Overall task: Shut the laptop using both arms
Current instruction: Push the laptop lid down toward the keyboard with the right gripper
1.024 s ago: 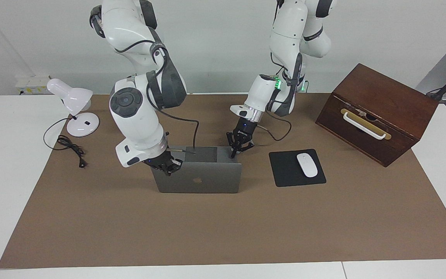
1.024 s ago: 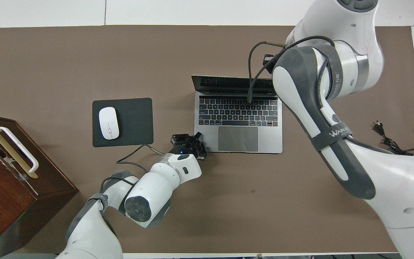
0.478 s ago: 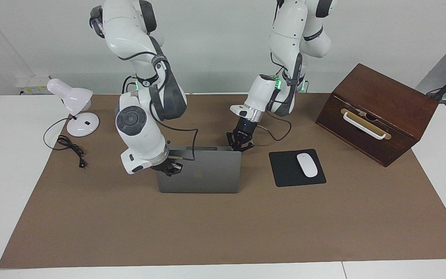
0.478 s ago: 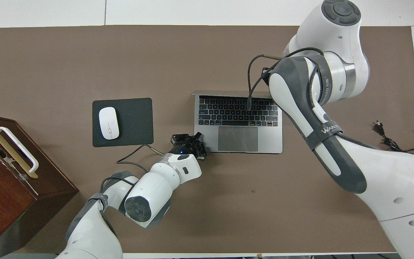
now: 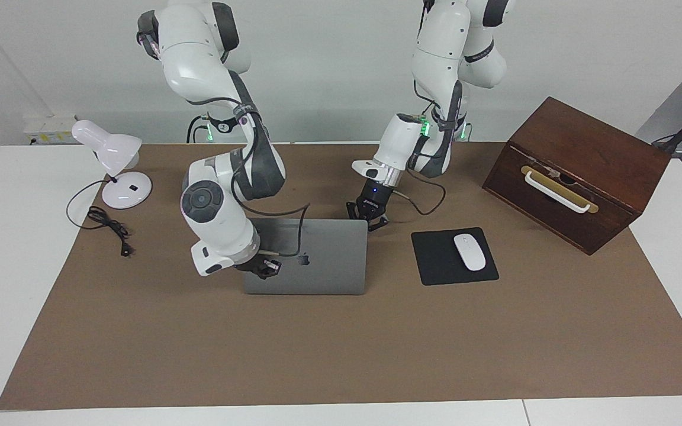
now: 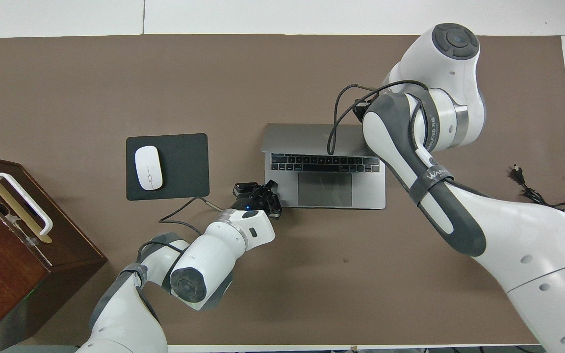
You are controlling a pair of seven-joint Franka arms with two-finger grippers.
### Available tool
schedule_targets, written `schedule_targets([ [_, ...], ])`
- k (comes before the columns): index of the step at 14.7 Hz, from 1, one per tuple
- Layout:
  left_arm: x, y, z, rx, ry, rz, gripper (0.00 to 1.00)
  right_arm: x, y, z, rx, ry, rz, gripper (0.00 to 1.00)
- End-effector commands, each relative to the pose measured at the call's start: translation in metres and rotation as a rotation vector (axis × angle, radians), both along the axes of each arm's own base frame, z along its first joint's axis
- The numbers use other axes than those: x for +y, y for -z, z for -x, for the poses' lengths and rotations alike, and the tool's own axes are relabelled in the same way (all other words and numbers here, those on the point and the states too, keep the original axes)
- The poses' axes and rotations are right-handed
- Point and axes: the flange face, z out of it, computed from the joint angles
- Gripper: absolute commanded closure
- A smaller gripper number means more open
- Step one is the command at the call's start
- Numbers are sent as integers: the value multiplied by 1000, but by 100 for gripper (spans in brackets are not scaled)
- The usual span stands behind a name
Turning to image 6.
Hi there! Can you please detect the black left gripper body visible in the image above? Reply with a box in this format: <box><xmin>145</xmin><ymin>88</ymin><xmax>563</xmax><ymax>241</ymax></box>
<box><xmin>233</xmin><ymin>186</ymin><xmax>278</xmax><ymax>212</ymax></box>

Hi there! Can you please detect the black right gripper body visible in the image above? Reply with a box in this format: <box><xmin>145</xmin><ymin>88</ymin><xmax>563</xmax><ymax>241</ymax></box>
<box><xmin>354</xmin><ymin>98</ymin><xmax>376</xmax><ymax>123</ymax></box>

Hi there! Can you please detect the silver grey laptop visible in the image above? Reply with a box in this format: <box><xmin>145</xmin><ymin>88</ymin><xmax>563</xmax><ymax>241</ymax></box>
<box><xmin>261</xmin><ymin>123</ymin><xmax>386</xmax><ymax>210</ymax></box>

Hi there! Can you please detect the black mouse pad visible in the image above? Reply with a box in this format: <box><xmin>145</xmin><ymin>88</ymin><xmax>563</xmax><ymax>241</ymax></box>
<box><xmin>126</xmin><ymin>133</ymin><xmax>210</xmax><ymax>201</ymax></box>

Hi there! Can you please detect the brown table mat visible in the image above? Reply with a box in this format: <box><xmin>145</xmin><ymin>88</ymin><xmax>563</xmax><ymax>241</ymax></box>
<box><xmin>0</xmin><ymin>33</ymin><xmax>565</xmax><ymax>347</ymax></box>

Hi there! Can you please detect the white computer mouse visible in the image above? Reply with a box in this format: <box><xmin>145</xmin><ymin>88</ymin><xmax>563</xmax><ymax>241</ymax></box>
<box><xmin>134</xmin><ymin>146</ymin><xmax>163</xmax><ymax>191</ymax></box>

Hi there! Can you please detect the dark brown wooden box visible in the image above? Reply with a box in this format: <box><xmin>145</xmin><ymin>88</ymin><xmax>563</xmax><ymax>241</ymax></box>
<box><xmin>0</xmin><ymin>153</ymin><xmax>108</xmax><ymax>351</ymax></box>

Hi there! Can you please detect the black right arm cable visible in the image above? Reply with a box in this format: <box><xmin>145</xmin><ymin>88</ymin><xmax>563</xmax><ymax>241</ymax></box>
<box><xmin>327</xmin><ymin>81</ymin><xmax>430</xmax><ymax>155</ymax></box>

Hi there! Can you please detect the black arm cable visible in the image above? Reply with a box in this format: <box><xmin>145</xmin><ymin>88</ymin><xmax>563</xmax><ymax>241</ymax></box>
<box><xmin>327</xmin><ymin>81</ymin><xmax>430</xmax><ymax>155</ymax></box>
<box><xmin>138</xmin><ymin>196</ymin><xmax>224</xmax><ymax>314</ymax></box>

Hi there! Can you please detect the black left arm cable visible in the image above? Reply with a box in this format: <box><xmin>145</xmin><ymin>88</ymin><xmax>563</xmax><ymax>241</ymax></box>
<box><xmin>138</xmin><ymin>196</ymin><xmax>224</xmax><ymax>314</ymax></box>

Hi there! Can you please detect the black lamp power cable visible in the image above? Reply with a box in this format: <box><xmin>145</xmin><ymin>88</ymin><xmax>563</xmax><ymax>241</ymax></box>
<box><xmin>508</xmin><ymin>166</ymin><xmax>565</xmax><ymax>209</ymax></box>

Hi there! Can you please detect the white box handle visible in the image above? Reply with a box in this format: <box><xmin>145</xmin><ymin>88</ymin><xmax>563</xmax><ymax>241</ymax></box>
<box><xmin>0</xmin><ymin>173</ymin><xmax>53</xmax><ymax>236</ymax></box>

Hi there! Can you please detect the brass handle plate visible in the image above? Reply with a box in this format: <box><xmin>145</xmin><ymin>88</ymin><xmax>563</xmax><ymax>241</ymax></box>
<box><xmin>0</xmin><ymin>173</ymin><xmax>52</xmax><ymax>244</ymax></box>

